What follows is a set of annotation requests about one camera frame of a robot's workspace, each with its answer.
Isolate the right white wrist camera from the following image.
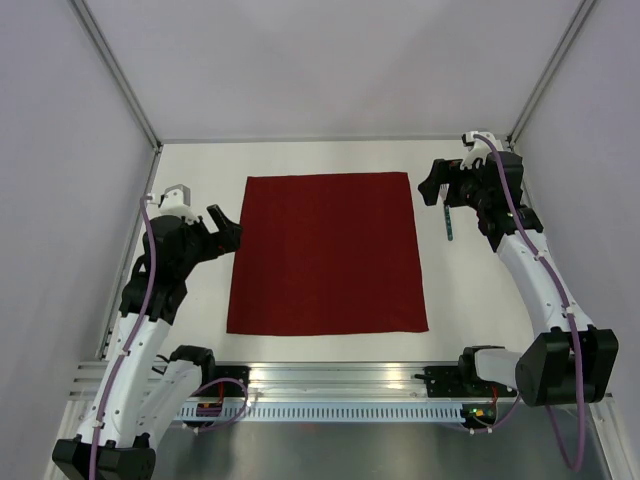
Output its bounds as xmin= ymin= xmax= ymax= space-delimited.
xmin=460 ymin=131 xmax=496 ymax=170

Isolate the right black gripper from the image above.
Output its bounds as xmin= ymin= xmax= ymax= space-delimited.
xmin=418 ymin=157 xmax=492 ymax=212

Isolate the aluminium frame post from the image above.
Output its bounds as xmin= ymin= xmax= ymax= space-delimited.
xmin=68 ymin=0 xmax=162 ymax=152
xmin=506 ymin=0 xmax=599 ymax=149

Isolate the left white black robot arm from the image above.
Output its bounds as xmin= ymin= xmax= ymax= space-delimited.
xmin=52 ymin=205 xmax=243 ymax=479

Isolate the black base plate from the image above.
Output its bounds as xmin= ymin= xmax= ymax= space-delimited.
xmin=212 ymin=364 xmax=251 ymax=399
xmin=413 ymin=365 xmax=517 ymax=399

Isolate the right aluminium frame post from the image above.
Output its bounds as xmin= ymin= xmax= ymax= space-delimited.
xmin=506 ymin=0 xmax=599 ymax=149

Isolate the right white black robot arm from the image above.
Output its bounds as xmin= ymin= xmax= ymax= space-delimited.
xmin=418 ymin=152 xmax=619 ymax=406

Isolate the fork with teal handle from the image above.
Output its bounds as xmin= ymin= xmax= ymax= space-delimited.
xmin=439 ymin=184 xmax=454 ymax=242

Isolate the left aluminium frame post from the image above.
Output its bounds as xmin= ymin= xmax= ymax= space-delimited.
xmin=68 ymin=0 xmax=162 ymax=152

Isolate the aluminium front rail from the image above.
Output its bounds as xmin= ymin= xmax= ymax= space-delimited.
xmin=69 ymin=360 xmax=614 ymax=401

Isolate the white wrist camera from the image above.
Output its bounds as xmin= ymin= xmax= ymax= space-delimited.
xmin=460 ymin=131 xmax=496 ymax=170
xmin=149 ymin=184 xmax=198 ymax=224

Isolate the dark red cloth napkin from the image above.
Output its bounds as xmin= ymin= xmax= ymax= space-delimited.
xmin=226 ymin=172 xmax=428 ymax=336

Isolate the white slotted cable duct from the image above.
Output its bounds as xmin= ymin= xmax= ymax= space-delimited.
xmin=177 ymin=403 xmax=466 ymax=422

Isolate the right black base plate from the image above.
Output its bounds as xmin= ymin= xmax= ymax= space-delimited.
xmin=413 ymin=365 xmax=517 ymax=399

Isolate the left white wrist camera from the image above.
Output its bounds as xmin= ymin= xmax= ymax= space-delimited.
xmin=149 ymin=184 xmax=198 ymax=224

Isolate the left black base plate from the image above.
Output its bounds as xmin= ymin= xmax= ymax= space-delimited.
xmin=212 ymin=364 xmax=251 ymax=399

